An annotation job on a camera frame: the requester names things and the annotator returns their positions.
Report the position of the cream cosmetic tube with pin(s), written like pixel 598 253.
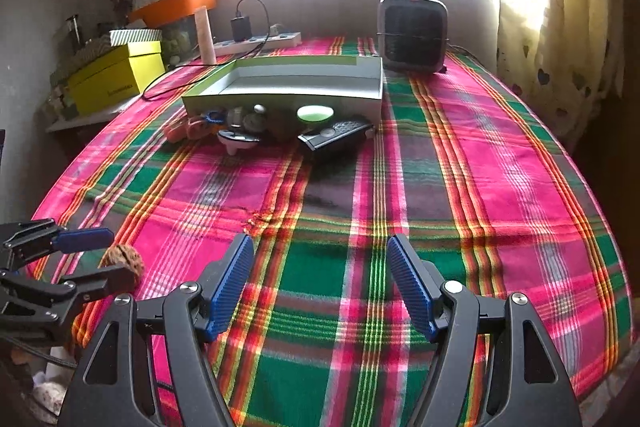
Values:
pixel 206 37

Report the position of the small clear plastic jar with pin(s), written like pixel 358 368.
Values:
pixel 255 123

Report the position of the small grey figurine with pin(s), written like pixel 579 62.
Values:
pixel 275 29

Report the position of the black charger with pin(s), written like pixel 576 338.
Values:
pixel 240 28

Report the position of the clear plastic container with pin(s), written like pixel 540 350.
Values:
pixel 180 37

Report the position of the green white cardboard box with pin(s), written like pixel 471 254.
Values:
pixel 300 79

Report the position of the pink plastic holder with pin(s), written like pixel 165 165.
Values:
pixel 182 129

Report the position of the orange plastic tray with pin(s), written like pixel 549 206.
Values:
pixel 175 7

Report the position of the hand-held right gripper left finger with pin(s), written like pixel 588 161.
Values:
pixel 230 287

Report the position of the large brown walnut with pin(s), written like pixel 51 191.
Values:
pixel 122 259

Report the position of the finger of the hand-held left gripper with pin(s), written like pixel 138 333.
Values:
pixel 95 284
pixel 85 239

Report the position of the pink white plastic clip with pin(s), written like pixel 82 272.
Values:
pixel 235 141

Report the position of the black remote control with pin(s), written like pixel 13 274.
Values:
pixel 335 134

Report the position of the pink green plaid blanket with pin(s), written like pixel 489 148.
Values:
pixel 350 217

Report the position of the cream heart print curtain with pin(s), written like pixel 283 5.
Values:
pixel 560 7

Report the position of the grey portable fan heater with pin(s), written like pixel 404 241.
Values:
pixel 412 32

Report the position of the green white striped box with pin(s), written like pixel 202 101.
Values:
pixel 135 36

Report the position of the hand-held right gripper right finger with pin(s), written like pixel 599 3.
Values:
pixel 410 287

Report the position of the yellow cardboard box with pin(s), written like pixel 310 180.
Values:
pixel 110 79

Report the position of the white power strip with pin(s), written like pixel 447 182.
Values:
pixel 270 41

